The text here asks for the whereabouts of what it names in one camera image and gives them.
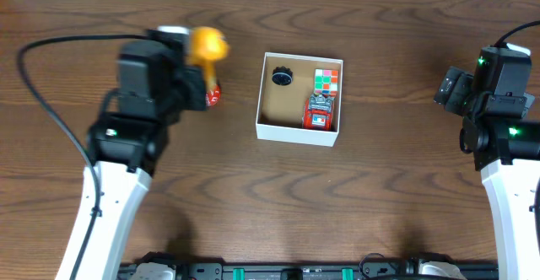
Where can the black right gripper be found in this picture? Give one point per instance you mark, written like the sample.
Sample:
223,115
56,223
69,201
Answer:
447,88

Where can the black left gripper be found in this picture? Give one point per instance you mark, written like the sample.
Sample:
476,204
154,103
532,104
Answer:
195,84

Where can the red number ball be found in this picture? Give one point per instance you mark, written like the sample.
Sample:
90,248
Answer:
213,96

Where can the orange dinosaur toy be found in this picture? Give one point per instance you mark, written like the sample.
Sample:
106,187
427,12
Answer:
207,45

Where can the black round knob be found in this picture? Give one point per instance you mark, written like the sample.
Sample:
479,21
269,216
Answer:
282,76

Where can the white cardboard box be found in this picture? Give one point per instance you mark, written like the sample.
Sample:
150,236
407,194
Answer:
280,108

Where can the red toy robot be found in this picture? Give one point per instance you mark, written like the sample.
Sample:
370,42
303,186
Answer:
318,113

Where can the multicoloured puzzle cube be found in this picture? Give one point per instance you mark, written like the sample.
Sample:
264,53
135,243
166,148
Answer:
326,82

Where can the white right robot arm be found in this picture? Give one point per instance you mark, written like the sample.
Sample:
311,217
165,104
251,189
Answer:
506,155

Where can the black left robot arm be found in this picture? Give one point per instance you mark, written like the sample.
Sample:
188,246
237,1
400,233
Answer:
123,153

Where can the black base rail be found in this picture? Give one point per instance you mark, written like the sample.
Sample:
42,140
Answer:
372,266

